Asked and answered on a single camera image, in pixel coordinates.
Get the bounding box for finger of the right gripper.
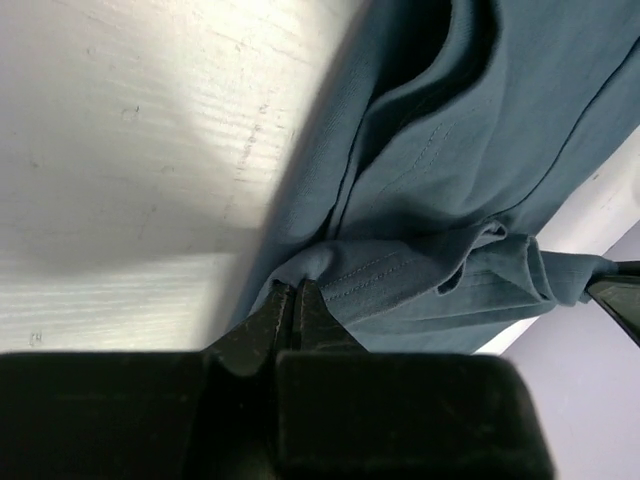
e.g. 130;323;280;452
587;262;640;345

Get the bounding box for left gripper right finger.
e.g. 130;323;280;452
275;281;553;479

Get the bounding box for blue t shirt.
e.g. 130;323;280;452
233;1;639;353

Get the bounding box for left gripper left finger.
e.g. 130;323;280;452
1;283;293;479

